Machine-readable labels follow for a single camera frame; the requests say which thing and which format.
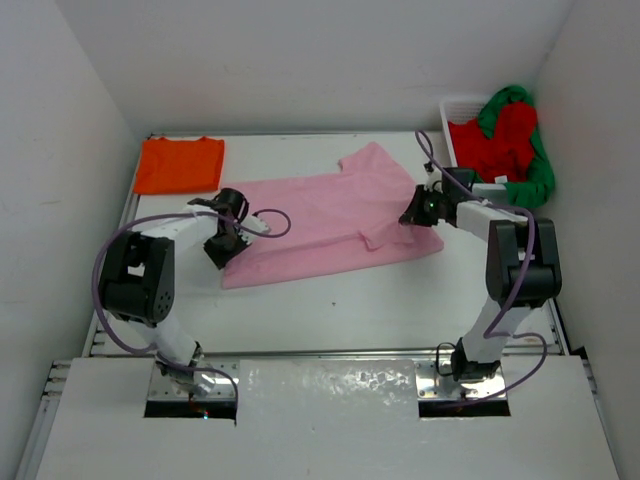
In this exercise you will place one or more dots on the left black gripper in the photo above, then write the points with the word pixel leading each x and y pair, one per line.
pixel 221 259

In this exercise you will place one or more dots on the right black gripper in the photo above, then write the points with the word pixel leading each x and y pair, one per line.
pixel 414 214

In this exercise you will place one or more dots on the pink t shirt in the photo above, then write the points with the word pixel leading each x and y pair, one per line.
pixel 332 223

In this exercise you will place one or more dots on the orange t shirt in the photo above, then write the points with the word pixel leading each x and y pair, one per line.
pixel 174 167

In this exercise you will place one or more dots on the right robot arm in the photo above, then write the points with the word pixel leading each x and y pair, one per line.
pixel 522 272

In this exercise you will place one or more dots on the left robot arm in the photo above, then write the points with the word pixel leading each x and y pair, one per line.
pixel 137 282

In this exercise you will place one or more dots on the white plastic bin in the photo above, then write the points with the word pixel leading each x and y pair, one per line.
pixel 459 109

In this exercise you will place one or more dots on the green t shirt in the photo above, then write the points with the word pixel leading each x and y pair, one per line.
pixel 540 183

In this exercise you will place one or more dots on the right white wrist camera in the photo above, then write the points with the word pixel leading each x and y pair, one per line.
pixel 452 179

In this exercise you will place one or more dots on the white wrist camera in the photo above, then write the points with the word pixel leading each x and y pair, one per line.
pixel 254 227
pixel 452 179

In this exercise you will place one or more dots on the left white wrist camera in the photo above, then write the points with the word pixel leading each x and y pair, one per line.
pixel 254 227

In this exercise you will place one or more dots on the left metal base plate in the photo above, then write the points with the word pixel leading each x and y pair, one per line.
pixel 214 384

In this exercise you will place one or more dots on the metal base plate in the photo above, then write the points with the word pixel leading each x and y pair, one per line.
pixel 435 383
pixel 214 384

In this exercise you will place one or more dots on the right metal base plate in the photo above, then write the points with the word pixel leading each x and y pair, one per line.
pixel 435 383

